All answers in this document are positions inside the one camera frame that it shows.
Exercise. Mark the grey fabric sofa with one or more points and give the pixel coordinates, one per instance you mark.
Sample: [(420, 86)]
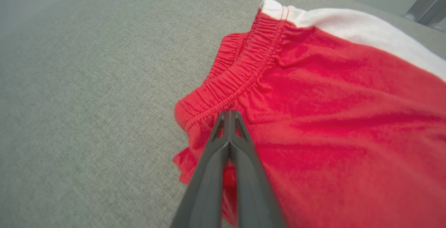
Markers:
[(87, 81)]

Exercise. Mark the red shorts white trim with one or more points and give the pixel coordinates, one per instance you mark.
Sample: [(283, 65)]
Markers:
[(348, 116)]

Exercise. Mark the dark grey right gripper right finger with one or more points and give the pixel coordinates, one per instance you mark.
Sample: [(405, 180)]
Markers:
[(254, 193)]

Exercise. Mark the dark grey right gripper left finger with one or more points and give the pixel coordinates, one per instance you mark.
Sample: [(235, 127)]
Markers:
[(205, 186)]

